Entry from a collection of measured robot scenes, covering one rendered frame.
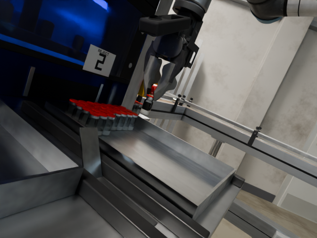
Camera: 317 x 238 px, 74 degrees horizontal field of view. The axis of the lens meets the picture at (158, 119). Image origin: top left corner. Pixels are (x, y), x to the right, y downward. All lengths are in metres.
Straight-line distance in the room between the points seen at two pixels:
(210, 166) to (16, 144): 0.39
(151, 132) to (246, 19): 2.91
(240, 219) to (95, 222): 1.21
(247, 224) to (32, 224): 1.27
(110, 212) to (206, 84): 2.97
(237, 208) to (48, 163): 1.20
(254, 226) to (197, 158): 0.92
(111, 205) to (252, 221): 1.20
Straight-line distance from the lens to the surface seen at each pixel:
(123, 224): 0.24
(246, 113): 3.07
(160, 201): 0.28
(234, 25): 3.31
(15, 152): 0.33
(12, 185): 0.22
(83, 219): 0.25
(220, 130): 1.30
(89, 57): 0.53
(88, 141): 0.30
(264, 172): 3.52
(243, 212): 1.39
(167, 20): 0.42
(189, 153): 0.54
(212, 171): 0.53
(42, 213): 0.24
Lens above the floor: 1.04
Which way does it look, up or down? 10 degrees down
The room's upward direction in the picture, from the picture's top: 22 degrees clockwise
